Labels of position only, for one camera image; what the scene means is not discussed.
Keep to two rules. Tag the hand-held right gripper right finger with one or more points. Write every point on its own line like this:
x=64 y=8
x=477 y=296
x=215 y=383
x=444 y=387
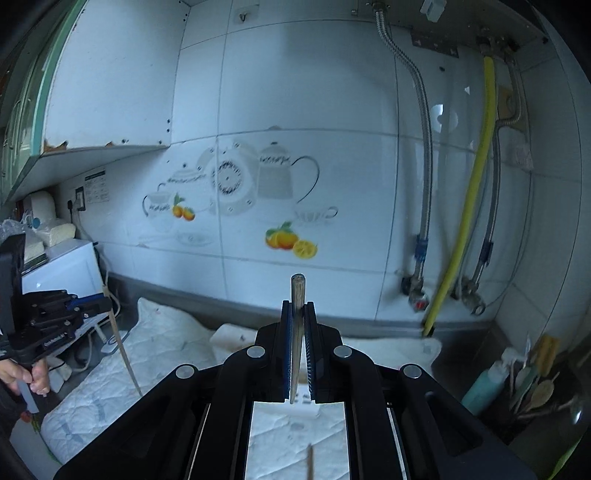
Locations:
x=308 y=360

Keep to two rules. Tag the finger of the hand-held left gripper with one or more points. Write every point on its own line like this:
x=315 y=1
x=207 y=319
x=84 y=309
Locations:
x=90 y=301
x=98 y=308

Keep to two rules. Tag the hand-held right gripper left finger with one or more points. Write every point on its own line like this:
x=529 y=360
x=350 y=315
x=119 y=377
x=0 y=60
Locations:
x=288 y=355

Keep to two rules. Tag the person's left hand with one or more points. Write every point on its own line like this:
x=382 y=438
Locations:
x=37 y=376

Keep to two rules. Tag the white appliance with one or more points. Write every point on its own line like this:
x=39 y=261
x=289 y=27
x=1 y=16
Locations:
x=64 y=272

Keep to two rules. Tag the cream foam block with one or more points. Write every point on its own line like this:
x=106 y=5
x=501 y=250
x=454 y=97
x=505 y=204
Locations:
x=55 y=233

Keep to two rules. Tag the white quilted mat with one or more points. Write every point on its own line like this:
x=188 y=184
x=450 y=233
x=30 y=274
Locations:
x=175 y=341

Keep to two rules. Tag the clear plastic bag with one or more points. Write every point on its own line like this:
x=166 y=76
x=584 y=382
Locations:
x=10 y=228

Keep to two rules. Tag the white rounded container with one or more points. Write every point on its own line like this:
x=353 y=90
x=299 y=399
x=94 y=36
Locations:
x=41 y=205

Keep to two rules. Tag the metal valve with red knob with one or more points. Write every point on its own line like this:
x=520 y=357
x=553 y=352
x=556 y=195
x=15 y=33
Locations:
x=418 y=295

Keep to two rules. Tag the teal bottle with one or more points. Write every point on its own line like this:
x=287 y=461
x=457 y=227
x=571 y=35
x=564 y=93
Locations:
x=485 y=383

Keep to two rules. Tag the pale wooden spoon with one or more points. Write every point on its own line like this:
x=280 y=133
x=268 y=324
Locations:
x=525 y=376

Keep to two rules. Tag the dark utensil holder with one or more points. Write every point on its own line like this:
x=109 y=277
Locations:
x=531 y=434

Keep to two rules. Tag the wall socket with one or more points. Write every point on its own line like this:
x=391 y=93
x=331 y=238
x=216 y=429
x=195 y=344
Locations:
x=80 y=198

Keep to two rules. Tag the printed wall label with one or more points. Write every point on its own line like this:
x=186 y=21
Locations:
x=98 y=187

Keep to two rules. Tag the white wall cabinet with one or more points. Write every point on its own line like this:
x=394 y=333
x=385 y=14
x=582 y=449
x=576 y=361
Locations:
x=115 y=69

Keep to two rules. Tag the small wall hook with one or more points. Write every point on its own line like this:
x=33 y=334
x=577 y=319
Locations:
x=243 y=16

